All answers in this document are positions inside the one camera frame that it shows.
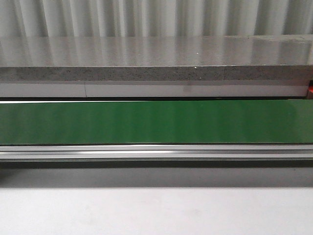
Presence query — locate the grey stone countertop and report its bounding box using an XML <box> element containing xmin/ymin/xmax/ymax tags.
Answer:
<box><xmin>0</xmin><ymin>35</ymin><xmax>313</xmax><ymax>99</ymax></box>

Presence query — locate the green conveyor belt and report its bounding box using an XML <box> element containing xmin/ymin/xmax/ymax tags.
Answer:
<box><xmin>0</xmin><ymin>99</ymin><xmax>313</xmax><ymax>145</ymax></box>

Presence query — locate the aluminium conveyor frame rail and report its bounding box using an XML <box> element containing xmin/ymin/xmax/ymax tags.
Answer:
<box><xmin>0</xmin><ymin>144</ymin><xmax>313</xmax><ymax>162</ymax></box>

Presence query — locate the red object at right edge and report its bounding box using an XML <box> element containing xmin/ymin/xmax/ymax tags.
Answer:
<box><xmin>307</xmin><ymin>81</ymin><xmax>313</xmax><ymax>99</ymax></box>

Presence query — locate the white pleated curtain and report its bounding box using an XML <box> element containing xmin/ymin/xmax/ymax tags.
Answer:
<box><xmin>0</xmin><ymin>0</ymin><xmax>313</xmax><ymax>37</ymax></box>

